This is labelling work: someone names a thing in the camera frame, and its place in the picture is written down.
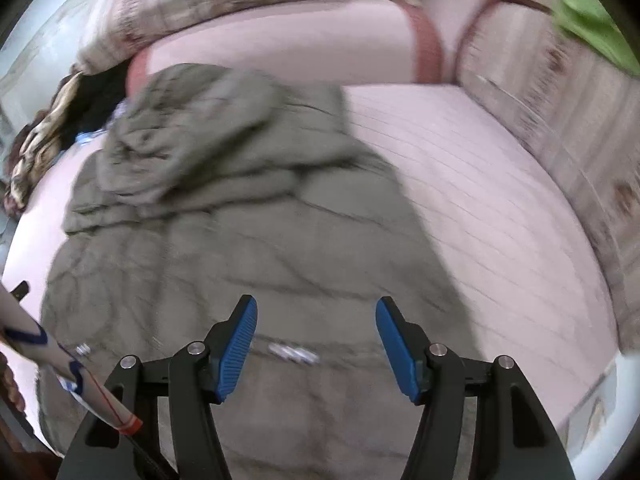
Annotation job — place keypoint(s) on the large striped floral cushion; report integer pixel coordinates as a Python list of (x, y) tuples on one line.
[(210, 5)]

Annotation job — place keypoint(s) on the bright green cloth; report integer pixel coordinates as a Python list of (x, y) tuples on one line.
[(590, 25)]

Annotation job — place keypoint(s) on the olive quilted hooded jacket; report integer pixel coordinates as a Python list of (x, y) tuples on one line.
[(225, 210)]

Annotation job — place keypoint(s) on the pale blue plastic bag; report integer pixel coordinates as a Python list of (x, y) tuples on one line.
[(117, 110)]

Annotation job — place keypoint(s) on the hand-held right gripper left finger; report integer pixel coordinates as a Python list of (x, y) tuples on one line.
[(237, 350)]

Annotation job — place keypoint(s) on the pink corner cushion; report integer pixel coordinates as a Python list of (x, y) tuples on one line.
[(465, 15)]

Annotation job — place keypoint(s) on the black cloth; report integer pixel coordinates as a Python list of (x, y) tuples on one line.
[(95, 105)]

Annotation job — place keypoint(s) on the brown floral blanket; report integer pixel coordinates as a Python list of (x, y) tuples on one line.
[(35, 150)]

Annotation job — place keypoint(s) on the pink bolster cushion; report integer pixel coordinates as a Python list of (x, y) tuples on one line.
[(300, 40)]

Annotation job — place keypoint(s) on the long striped floral cushion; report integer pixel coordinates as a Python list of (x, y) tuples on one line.
[(575, 135)]

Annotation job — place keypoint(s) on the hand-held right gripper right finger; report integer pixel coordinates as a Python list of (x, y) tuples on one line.
[(395, 345)]

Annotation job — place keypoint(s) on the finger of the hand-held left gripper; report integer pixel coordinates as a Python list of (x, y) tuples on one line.
[(21, 293)]

